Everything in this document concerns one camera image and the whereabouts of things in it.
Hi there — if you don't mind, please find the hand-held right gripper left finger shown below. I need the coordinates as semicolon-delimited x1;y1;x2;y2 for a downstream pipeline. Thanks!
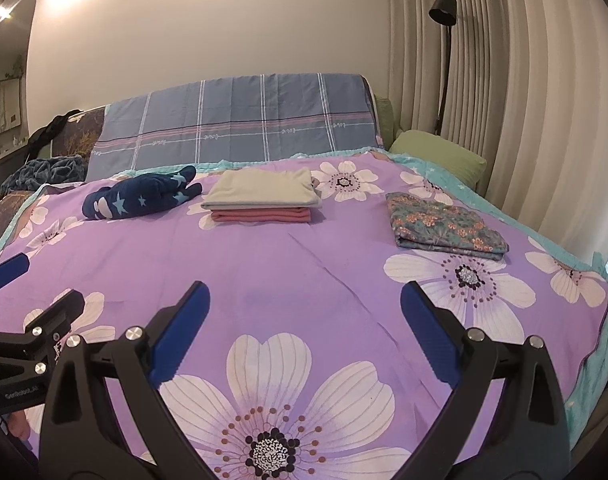
38;280;212;480

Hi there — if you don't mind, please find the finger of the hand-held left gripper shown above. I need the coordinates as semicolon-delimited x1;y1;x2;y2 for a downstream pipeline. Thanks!
0;254;31;291
0;289;86;380

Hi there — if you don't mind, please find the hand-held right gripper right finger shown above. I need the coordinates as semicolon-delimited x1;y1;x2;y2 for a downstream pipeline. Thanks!
400;280;572;480

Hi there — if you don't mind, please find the light green long-sleeve shirt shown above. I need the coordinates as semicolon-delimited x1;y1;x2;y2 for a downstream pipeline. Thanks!
201;167;323;211

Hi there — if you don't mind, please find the person's left hand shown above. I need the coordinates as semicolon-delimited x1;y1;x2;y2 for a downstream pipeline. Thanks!
4;409;37;441

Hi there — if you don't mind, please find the brown floral quilt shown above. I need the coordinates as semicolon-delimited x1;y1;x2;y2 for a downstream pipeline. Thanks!
0;187;52;261

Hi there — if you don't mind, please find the teal fuzzy blanket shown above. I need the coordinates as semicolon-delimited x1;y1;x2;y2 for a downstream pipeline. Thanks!
1;154;87;196

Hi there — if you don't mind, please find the floral folded cloth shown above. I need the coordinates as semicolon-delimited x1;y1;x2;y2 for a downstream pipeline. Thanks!
386;191;510;262

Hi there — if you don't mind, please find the purple floral blanket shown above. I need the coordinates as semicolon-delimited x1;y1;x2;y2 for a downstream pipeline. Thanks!
0;152;608;480

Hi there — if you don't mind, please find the black garment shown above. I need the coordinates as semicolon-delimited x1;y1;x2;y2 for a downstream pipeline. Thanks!
26;109;82;161

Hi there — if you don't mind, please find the navy star-patterned garment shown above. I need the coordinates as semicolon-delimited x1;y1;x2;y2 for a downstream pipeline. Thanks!
81;164;203;221

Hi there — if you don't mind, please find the pink folded garment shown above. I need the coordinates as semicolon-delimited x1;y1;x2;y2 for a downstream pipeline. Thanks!
210;206;313;224

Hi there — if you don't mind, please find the brown floral cover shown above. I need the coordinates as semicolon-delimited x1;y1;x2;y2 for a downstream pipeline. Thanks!
49;105;107;158

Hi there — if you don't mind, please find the green pillow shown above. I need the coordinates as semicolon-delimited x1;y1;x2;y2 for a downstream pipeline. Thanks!
389;129;488;196

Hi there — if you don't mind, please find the green cushion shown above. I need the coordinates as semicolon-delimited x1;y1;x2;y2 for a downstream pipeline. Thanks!
373;95;397;147

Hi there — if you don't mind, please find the grey-blue plaid headboard cover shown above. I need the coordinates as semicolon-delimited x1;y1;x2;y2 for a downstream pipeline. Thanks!
86;72;385;181

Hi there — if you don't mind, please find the cream curtain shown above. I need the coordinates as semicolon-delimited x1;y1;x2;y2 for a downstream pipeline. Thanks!
388;0;608;261

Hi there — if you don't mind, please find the black floor lamp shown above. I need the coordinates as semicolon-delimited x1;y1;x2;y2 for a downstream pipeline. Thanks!
429;0;457;137

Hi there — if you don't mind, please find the arched wall mirror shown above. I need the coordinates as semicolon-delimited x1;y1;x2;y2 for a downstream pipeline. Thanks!
0;0;37;161

